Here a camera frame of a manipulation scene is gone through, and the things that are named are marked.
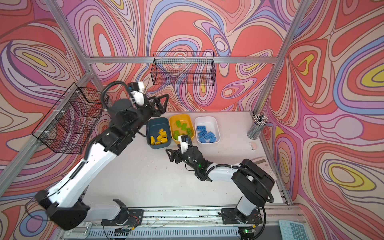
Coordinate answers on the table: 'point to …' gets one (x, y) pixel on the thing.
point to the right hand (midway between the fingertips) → (172, 151)
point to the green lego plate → (176, 134)
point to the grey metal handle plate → (81, 231)
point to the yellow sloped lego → (164, 140)
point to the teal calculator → (292, 230)
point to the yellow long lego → (163, 134)
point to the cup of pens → (259, 121)
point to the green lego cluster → (184, 126)
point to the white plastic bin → (207, 130)
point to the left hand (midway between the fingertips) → (163, 95)
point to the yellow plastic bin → (181, 124)
